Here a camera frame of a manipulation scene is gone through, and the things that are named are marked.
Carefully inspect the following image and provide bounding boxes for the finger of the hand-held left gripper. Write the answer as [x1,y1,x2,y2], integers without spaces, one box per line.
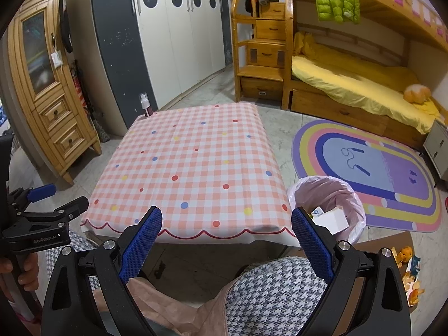
[9,183,57,214]
[17,197,90,230]

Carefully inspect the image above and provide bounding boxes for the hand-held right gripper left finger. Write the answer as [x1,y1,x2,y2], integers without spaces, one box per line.
[42,206,163,336]

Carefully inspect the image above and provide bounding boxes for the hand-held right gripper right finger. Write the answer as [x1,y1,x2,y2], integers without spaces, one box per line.
[291,206,412,336]

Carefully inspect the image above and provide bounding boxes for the pink-lined trash bin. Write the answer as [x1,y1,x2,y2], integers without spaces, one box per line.
[287,176,367,246]

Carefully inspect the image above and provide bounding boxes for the person's left hand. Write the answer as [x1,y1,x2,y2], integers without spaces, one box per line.
[0,252,40,286]

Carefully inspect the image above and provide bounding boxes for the person's left leg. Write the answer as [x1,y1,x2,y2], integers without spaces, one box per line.
[45,231,106,288]

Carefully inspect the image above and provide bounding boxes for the person's leg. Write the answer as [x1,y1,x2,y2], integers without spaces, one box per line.
[224,256,337,336]
[45,231,106,288]

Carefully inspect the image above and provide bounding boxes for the person's right leg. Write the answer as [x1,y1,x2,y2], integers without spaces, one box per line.
[224,256,337,336]

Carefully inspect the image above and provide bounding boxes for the brown cardboard sheet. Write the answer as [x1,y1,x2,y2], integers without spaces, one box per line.
[350,231,421,317]

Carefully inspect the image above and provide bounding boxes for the wooden glass-door cabinet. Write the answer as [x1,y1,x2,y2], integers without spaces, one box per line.
[7,0,103,186]

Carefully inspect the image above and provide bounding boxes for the grey patterned cloth item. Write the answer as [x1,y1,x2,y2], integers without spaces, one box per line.
[92,119,110,143]

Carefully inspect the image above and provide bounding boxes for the pink checked tablecloth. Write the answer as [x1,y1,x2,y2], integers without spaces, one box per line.
[80,101,298,246]

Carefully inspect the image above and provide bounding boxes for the colourful leaning items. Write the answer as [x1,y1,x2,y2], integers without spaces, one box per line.
[72,59,95,120]

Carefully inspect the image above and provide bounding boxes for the rainbow oval rug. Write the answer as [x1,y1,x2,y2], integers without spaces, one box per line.
[291,119,442,233]

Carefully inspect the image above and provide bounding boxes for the small spray bottle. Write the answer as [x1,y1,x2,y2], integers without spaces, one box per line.
[139,93,153,118]

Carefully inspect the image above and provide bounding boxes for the small white cabinet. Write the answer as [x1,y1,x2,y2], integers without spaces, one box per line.
[423,119,448,179]

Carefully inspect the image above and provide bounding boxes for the yellow bedding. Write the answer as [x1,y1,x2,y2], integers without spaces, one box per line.
[291,31,442,134]

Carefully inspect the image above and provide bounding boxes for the black hanging bag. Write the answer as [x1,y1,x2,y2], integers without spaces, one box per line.
[59,0,73,53]

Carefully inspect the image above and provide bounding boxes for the orange plush toy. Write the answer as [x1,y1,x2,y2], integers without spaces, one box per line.
[403,84,432,104]

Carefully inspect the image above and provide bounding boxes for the white and grey wardrobe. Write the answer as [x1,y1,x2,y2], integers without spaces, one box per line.
[89,0,232,137]

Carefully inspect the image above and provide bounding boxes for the wooden stair drawers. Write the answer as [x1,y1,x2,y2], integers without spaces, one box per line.
[231,0,295,103]

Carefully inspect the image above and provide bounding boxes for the wooden bunk bed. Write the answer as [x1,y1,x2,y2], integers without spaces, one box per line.
[283,0,448,149]

